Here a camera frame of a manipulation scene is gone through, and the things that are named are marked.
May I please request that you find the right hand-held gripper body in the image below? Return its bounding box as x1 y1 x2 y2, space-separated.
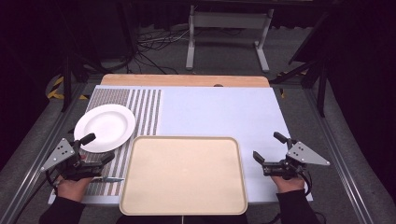
262 141 332 181

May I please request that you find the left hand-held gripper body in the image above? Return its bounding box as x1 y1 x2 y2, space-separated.
40 138 108 182

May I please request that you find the person's right hand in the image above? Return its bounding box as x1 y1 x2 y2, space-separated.
270 175 306 194

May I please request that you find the person's left hand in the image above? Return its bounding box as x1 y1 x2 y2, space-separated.
55 175 94 203

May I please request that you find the silver table knife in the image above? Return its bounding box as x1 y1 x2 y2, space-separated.
91 175 126 184

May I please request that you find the white round plate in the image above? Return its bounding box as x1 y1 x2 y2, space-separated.
74 104 136 154

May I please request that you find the yellow black floor tape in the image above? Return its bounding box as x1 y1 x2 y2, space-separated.
46 75 91 101

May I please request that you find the white table sheet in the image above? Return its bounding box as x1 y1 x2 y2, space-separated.
48 84 314 205

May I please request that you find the black metal stand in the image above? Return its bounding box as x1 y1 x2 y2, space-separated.
269 12 332 119
59 0 104 114

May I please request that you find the striped woven placemat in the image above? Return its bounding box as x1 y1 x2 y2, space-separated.
51 88 163 198

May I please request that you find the beige plastic tray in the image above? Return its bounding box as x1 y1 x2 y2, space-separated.
119 135 249 217

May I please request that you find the white metal stand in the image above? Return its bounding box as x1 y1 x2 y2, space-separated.
185 5 276 74

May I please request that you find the aluminium floor rail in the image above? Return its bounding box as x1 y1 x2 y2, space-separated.
0 81 89 224
304 87 375 224

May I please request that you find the left hand-held gripper cable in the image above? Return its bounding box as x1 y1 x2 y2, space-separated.
12 169 61 224

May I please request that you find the hand-held gripper cable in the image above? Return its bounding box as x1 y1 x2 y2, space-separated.
298 171 314 197
12 169 61 224

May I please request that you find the right hand-held gripper cable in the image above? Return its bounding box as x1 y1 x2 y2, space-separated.
298 171 314 197

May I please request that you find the bundle of floor cables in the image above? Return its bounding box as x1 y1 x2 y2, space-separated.
130 26 191 76

